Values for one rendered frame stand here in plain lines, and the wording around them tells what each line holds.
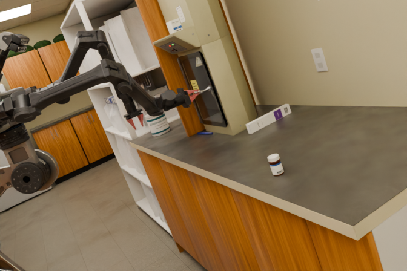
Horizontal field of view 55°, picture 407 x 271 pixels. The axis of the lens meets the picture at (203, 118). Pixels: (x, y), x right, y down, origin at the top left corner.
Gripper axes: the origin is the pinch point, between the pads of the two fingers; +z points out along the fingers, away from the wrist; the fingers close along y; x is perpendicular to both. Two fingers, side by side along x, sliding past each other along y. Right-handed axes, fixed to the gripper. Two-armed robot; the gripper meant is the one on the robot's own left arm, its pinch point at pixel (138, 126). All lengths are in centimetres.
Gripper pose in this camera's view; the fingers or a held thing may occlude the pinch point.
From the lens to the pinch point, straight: 222.8
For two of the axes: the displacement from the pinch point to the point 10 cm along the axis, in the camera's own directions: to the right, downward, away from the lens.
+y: 8.4, -4.0, 3.7
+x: -4.2, -0.4, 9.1
